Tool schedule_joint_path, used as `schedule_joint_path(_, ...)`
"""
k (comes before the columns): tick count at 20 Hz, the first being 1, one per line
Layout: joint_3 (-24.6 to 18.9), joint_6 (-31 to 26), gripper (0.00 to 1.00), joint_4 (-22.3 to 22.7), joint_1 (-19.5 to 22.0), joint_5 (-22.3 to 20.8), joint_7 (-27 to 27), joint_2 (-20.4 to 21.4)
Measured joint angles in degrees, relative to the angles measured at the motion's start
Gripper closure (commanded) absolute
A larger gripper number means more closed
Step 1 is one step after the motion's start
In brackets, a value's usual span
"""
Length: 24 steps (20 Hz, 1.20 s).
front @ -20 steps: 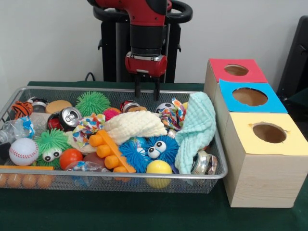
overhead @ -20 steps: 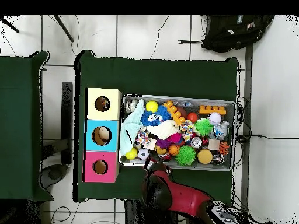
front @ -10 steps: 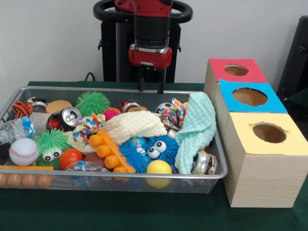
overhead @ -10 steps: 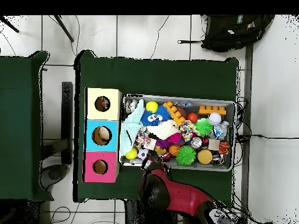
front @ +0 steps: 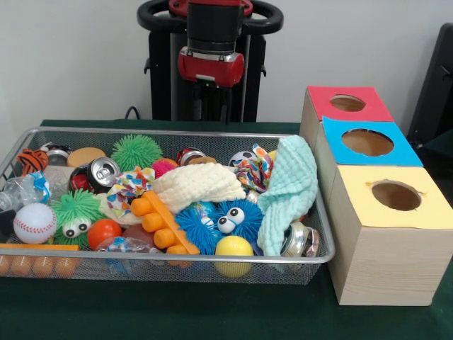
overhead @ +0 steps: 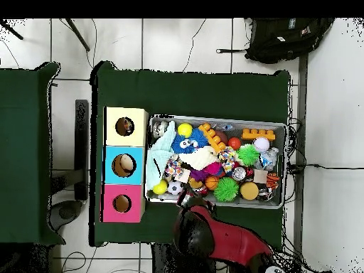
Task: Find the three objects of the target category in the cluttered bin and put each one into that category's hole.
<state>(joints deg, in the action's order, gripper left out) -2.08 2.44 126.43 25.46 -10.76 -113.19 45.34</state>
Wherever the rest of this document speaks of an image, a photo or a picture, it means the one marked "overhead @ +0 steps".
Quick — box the polka dot cloth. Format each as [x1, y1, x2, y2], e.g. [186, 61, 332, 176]
[120, 117, 135, 136]
[164, 154, 184, 178]

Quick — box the wooden box with three holes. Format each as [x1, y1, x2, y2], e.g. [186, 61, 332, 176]
[101, 107, 149, 223]

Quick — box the shallow clear mesh bin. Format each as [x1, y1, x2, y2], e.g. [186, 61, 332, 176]
[144, 114, 288, 210]

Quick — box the blue spiky toy with eyes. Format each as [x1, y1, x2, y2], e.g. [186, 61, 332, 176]
[170, 128, 210, 154]

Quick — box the cream knitted cloth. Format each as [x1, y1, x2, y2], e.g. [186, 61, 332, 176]
[178, 146, 220, 171]

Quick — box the yellow ball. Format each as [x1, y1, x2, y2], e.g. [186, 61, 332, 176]
[177, 122, 193, 138]

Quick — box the mint green knitted cloth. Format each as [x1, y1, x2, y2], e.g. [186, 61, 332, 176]
[144, 120, 178, 191]

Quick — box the long orange toy block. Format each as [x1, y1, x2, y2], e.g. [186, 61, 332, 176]
[198, 122, 228, 154]

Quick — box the orange ball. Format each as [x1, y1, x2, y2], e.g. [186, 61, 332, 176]
[227, 136, 242, 151]

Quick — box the dark green tablecloth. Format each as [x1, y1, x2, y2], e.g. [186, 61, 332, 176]
[89, 60, 291, 247]
[0, 61, 66, 246]

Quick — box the green spiky ball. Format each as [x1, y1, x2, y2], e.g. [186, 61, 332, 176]
[213, 176, 240, 203]

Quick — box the white baseball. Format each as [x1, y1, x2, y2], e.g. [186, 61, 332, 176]
[253, 136, 270, 154]

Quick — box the black upright panel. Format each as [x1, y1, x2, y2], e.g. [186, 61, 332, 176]
[74, 99, 90, 201]

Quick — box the grey stand base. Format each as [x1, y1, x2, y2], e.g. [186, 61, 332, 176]
[49, 200, 84, 232]

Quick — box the black backpack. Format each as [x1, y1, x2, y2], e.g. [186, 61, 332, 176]
[215, 18, 336, 65]

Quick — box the black tripod leg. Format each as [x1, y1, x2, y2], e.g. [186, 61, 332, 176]
[65, 18, 91, 53]
[0, 19, 24, 41]

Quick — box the black power cable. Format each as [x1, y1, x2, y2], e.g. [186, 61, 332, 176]
[304, 164, 364, 171]

